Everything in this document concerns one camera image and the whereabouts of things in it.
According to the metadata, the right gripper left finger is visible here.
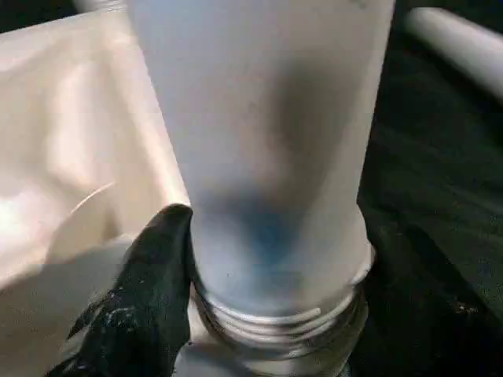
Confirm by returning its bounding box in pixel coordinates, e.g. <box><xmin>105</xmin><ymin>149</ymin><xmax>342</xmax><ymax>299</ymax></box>
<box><xmin>50</xmin><ymin>203</ymin><xmax>194</xmax><ymax>377</ymax></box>

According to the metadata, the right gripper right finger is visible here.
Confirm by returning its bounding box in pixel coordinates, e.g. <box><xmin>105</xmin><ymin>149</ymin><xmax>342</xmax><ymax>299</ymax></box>
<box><xmin>347</xmin><ymin>227</ymin><xmax>503</xmax><ymax>377</ymax></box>

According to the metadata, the white plastic table top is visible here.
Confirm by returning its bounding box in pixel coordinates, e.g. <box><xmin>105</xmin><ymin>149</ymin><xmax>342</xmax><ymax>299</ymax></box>
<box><xmin>0</xmin><ymin>9</ymin><xmax>354</xmax><ymax>377</ymax></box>

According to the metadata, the black work mat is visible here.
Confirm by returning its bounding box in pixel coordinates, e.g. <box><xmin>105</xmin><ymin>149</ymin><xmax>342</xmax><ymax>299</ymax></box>
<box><xmin>0</xmin><ymin>0</ymin><xmax>503</xmax><ymax>377</ymax></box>

